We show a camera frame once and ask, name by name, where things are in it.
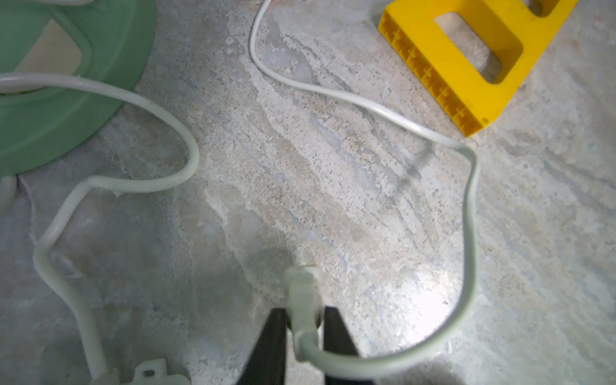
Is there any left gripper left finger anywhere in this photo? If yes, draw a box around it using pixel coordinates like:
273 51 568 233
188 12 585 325
237 308 287 385

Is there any green fan plug with cord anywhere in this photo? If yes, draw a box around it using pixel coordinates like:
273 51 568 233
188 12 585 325
249 1 480 380

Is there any yellow triangle piece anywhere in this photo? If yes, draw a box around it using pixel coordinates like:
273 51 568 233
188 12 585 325
379 0 577 136

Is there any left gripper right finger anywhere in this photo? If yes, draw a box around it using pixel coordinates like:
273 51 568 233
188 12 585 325
323 306 375 385

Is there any white power strip cord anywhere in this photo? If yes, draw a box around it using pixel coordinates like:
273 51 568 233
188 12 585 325
0 71 201 385

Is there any white power strip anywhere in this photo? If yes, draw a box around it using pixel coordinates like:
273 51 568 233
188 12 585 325
100 358 191 385

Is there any green standing desk fan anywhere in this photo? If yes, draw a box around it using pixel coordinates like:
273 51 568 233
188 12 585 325
1 1 157 177

